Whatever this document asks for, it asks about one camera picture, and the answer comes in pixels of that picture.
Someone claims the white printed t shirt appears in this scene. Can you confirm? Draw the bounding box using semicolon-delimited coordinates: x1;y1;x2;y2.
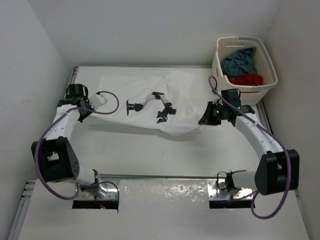
93;70;215;136

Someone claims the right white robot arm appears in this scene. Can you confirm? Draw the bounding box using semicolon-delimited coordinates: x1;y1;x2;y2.
198;89;300;196

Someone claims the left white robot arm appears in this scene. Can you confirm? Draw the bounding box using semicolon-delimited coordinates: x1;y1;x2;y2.
38;84;107;185

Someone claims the red t shirt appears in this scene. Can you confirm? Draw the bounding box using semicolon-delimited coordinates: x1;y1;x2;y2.
228;73;264;86

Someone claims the cream plastic laundry basket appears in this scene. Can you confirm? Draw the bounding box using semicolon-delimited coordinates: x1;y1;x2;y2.
212;36;278;105

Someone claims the blue t shirt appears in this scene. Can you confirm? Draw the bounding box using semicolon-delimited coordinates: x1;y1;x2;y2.
220;47;257;78

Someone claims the white foreground cover board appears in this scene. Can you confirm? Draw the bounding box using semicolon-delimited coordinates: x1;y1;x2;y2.
19;180;309;240

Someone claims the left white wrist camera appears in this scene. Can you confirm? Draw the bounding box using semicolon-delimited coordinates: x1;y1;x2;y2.
88;93;108;110

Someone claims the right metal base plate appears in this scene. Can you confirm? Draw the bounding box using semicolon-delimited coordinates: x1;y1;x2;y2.
207;178;253;201

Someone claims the metal base plate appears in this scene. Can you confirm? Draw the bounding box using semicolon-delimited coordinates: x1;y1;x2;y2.
76;174;120;201
207;178;253;201

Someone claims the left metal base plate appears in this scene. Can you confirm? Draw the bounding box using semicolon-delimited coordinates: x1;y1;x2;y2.
76;174;120;201

